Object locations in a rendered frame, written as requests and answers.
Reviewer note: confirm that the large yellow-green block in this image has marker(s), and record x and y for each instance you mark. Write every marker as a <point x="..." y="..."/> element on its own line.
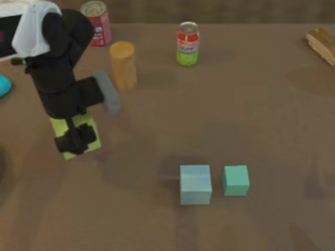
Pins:
<point x="78" y="123"/>

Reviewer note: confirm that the orange cylinder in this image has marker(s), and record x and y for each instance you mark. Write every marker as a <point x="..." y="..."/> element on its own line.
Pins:
<point x="123" y="66"/>

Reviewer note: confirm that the light blue cube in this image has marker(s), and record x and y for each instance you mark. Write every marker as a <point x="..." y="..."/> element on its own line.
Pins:
<point x="195" y="184"/>

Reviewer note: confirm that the teal green cube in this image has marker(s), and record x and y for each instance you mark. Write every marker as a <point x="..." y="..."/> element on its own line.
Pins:
<point x="235" y="180"/>

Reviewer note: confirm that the bright blue object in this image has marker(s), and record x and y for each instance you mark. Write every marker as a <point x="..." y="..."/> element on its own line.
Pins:
<point x="4" y="85"/>

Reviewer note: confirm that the pink soda can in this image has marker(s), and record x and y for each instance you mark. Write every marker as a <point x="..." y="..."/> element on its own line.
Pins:
<point x="100" y="26"/>

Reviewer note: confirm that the red and green soda can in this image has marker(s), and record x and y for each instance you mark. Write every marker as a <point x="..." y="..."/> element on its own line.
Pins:
<point x="187" y="44"/>

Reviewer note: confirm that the wooden piece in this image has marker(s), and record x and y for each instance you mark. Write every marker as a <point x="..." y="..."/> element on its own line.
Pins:
<point x="322" y="44"/>

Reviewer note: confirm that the black screen with white frame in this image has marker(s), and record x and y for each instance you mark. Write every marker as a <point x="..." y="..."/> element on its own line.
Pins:
<point x="8" y="35"/>

